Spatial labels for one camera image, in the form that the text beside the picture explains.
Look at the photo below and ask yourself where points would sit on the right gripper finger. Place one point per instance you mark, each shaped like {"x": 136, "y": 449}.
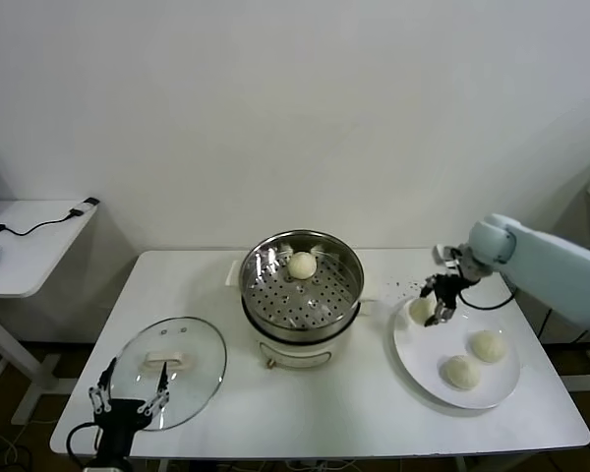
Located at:
{"x": 429, "y": 285}
{"x": 442, "y": 313}

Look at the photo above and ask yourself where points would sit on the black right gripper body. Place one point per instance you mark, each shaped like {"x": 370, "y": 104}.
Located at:
{"x": 447, "y": 290}

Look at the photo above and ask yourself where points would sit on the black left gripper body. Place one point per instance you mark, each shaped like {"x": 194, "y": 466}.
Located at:
{"x": 118, "y": 428}

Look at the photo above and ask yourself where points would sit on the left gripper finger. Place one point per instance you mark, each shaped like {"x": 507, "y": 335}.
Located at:
{"x": 163, "y": 383}
{"x": 106, "y": 376}

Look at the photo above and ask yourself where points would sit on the white steamed baozi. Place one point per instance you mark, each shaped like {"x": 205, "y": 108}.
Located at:
{"x": 302, "y": 265}
{"x": 461, "y": 372}
{"x": 419, "y": 311}
{"x": 488, "y": 346}

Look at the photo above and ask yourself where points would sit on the glass pot lid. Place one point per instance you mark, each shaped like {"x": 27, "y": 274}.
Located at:
{"x": 196, "y": 393}

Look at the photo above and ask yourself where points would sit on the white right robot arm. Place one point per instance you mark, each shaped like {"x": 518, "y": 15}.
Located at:
{"x": 555, "y": 270}

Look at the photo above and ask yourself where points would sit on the stainless steel steamer basket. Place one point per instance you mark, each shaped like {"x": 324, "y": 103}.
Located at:
{"x": 255, "y": 280}

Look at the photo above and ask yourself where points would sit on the white round plate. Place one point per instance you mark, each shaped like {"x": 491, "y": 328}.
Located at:
{"x": 423, "y": 359}

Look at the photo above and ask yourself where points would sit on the white electric cooker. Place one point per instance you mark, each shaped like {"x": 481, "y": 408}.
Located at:
{"x": 300, "y": 351}

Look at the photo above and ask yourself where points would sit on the small grey adapter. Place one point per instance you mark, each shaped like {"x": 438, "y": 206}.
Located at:
{"x": 91, "y": 201}

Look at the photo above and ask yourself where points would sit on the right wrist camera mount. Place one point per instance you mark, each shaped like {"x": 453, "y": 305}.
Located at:
{"x": 441, "y": 252}

